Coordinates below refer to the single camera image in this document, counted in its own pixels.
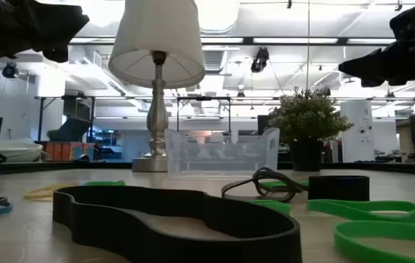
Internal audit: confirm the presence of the large black rubber band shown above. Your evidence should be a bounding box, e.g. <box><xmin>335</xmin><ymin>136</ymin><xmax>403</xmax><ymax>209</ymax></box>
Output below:
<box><xmin>52</xmin><ymin>185</ymin><xmax>303</xmax><ymax>263</ymax></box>

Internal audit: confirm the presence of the orange printed box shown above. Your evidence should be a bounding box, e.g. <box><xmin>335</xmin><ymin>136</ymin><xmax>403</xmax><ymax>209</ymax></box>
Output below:
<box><xmin>42</xmin><ymin>141</ymin><xmax>96</xmax><ymax>161</ymax></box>

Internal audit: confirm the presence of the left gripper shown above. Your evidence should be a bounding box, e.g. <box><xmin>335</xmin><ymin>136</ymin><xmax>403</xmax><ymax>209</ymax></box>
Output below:
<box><xmin>0</xmin><ymin>0</ymin><xmax>91</xmax><ymax>65</ymax></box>

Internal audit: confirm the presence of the yellow rubber band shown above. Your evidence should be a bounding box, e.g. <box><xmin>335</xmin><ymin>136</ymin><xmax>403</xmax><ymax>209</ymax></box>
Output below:
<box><xmin>23</xmin><ymin>183</ymin><xmax>80</xmax><ymax>201</ymax></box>

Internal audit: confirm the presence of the dark grey panel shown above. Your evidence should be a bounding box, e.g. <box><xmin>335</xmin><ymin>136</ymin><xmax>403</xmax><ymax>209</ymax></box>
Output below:
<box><xmin>46</xmin><ymin>116</ymin><xmax>94</xmax><ymax>143</ymax></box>

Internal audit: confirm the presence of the green potted plant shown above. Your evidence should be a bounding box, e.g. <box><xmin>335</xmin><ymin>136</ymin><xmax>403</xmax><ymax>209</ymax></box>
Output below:
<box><xmin>267</xmin><ymin>86</ymin><xmax>354</xmax><ymax>172</ymax></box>

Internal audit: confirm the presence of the black metal rack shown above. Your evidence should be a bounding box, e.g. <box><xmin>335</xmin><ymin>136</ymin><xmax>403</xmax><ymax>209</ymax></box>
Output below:
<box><xmin>35</xmin><ymin>95</ymin><xmax>97</xmax><ymax>143</ymax></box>

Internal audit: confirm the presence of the white shade silver table lamp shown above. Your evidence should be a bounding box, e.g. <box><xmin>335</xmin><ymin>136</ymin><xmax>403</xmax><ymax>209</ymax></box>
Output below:
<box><xmin>107</xmin><ymin>0</ymin><xmax>207</xmax><ymax>173</ymax></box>

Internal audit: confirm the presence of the white bowl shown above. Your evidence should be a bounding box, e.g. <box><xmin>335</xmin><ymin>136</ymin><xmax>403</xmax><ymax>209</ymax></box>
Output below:
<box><xmin>0</xmin><ymin>138</ymin><xmax>44</xmax><ymax>164</ymax></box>

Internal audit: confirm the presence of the black aluminium table frame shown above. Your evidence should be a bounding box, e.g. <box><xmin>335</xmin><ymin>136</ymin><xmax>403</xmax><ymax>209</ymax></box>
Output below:
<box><xmin>0</xmin><ymin>160</ymin><xmax>415</xmax><ymax>177</ymax></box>

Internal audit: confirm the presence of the clear plastic bin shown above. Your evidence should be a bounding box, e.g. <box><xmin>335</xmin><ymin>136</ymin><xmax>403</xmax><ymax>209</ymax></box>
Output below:
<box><xmin>164</xmin><ymin>127</ymin><xmax>281</xmax><ymax>180</ymax></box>

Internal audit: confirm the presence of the wide black rubber band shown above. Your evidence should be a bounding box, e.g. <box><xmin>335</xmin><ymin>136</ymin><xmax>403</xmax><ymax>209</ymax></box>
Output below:
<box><xmin>308</xmin><ymin>175</ymin><xmax>371</xmax><ymax>202</ymax></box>

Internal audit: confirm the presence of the beige post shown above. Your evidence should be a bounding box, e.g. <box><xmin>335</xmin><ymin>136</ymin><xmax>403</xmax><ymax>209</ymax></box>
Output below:
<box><xmin>397</xmin><ymin>120</ymin><xmax>413</xmax><ymax>158</ymax></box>

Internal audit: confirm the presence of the white cabinet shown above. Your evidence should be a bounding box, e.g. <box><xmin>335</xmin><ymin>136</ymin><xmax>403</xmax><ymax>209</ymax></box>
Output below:
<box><xmin>340</xmin><ymin>100</ymin><xmax>376</xmax><ymax>164</ymax></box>

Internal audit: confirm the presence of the black hanging ceiling camera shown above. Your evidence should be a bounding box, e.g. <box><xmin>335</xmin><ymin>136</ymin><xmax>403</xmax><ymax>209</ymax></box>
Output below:
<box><xmin>250</xmin><ymin>46</ymin><xmax>270</xmax><ymax>74</ymax></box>

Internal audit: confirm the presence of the thin black rubber band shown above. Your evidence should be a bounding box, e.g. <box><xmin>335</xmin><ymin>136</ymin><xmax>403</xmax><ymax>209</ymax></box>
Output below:
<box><xmin>251</xmin><ymin>167</ymin><xmax>309</xmax><ymax>194</ymax></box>

